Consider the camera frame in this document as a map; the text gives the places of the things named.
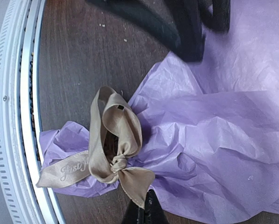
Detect white vented front rail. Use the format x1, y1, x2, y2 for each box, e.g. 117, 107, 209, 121
0, 0, 65, 224

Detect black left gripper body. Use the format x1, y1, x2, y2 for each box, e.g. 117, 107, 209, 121
88, 0, 230, 63

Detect beige satin ribbon bow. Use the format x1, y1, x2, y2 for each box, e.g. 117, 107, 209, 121
36, 86, 155, 209

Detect purple flower bouquet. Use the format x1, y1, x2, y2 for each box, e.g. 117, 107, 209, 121
40, 0, 279, 224

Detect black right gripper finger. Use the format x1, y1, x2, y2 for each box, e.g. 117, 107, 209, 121
121, 189, 169, 224

